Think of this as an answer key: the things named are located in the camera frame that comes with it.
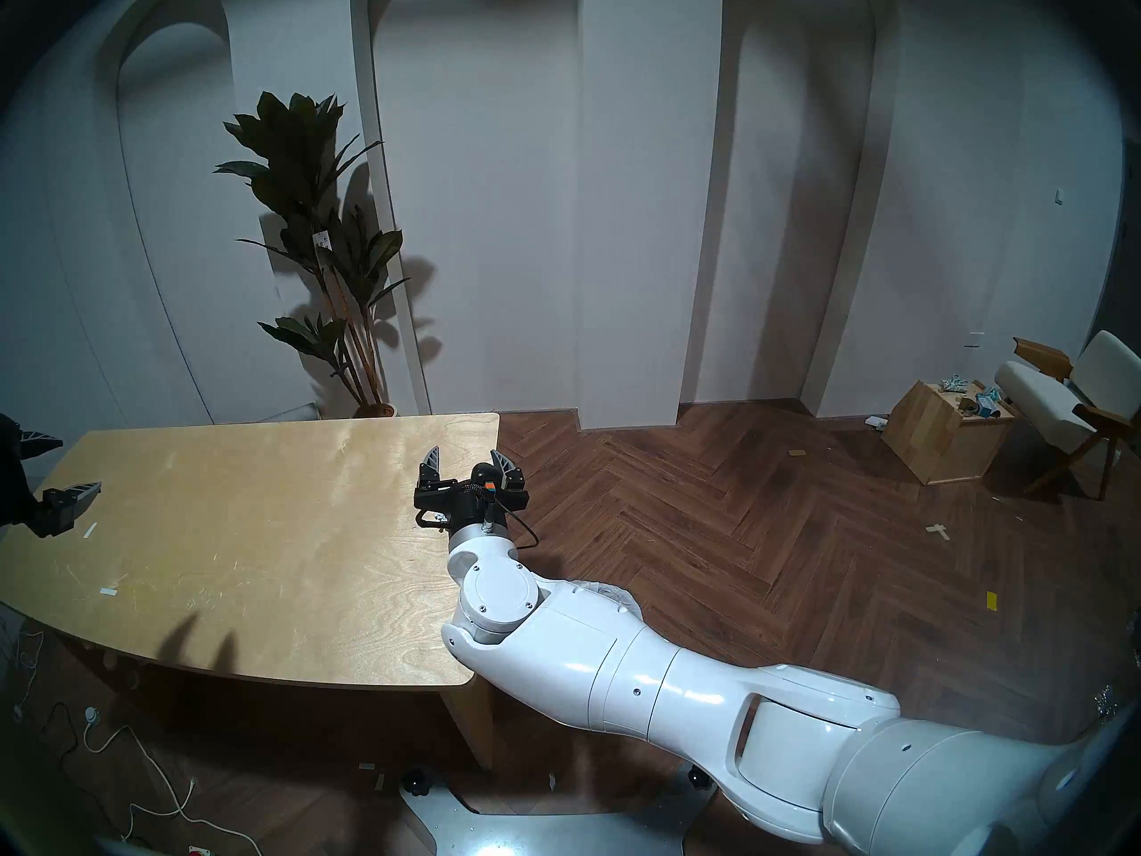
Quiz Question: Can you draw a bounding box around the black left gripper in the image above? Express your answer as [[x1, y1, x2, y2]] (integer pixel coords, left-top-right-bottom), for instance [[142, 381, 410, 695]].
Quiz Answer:
[[0, 413, 103, 538]]

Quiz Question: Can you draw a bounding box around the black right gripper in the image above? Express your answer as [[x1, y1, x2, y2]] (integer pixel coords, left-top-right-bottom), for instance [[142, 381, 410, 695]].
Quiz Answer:
[[414, 446, 530, 536]]

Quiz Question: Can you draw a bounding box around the trash bin with white bag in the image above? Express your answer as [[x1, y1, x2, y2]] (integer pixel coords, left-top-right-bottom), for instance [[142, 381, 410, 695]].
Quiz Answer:
[[570, 580, 644, 616]]

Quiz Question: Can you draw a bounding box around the light wooden table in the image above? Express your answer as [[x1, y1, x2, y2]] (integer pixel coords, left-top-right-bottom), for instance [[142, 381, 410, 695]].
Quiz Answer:
[[0, 412, 502, 770]]

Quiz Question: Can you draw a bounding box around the tall green leafy plant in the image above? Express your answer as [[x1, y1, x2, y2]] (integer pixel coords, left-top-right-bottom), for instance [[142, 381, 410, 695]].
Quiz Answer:
[[214, 92, 411, 411]]

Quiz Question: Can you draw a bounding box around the wooden cube box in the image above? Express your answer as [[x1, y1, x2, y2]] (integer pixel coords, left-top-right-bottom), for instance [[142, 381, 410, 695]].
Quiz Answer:
[[881, 379, 1017, 486]]

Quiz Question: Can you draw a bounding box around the white cushioned wooden armchair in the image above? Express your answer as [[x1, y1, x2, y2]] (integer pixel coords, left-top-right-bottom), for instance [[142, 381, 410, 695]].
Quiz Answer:
[[994, 330, 1141, 500]]

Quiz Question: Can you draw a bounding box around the white floor cable with plug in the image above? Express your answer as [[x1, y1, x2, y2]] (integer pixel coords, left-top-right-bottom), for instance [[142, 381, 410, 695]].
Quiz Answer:
[[78, 704, 264, 856]]

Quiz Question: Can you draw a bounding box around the grey metal robot base plate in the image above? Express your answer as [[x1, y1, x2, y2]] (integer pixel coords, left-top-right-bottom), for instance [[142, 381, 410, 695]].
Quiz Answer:
[[398, 761, 719, 856]]

